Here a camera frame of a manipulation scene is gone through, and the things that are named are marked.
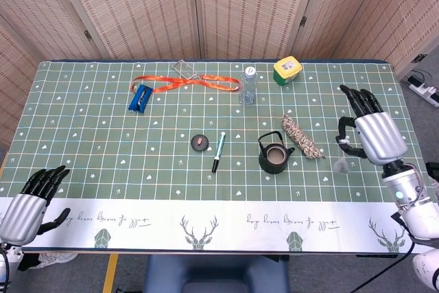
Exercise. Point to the woven bamboo folding screen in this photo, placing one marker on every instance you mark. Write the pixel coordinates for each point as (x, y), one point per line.
(137, 8)

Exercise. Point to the black cast iron teapot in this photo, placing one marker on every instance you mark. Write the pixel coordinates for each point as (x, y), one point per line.
(271, 166)

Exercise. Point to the black fabric piece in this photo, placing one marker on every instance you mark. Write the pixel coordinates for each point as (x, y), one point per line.
(29, 262)

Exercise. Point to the blue padded chair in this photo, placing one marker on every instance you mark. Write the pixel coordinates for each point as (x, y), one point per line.
(216, 272)

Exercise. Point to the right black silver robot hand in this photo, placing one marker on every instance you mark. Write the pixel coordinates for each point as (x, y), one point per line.
(380, 135)

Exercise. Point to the clear plastic water bottle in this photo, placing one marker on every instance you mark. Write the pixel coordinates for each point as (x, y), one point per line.
(247, 90)

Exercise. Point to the clear plastic badge holder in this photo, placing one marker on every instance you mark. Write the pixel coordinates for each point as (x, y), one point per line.
(183, 69)

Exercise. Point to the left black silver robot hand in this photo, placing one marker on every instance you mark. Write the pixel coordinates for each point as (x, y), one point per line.
(22, 214)

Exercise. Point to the small black round disc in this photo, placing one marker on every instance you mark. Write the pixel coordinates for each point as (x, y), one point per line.
(200, 142)

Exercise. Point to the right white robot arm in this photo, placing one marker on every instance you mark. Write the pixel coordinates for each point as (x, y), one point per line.
(420, 217)

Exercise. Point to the green tub with yellow lid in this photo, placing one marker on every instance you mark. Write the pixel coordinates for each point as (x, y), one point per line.
(287, 70)

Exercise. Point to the white power strip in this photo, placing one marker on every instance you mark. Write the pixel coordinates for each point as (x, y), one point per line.
(425, 91)

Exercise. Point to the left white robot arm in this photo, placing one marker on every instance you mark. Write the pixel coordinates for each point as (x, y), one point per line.
(10, 255)

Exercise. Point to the white crumpled cloth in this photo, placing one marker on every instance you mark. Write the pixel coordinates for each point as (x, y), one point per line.
(56, 258)

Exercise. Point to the green grid tablecloth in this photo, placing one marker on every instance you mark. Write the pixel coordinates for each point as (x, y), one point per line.
(137, 155)

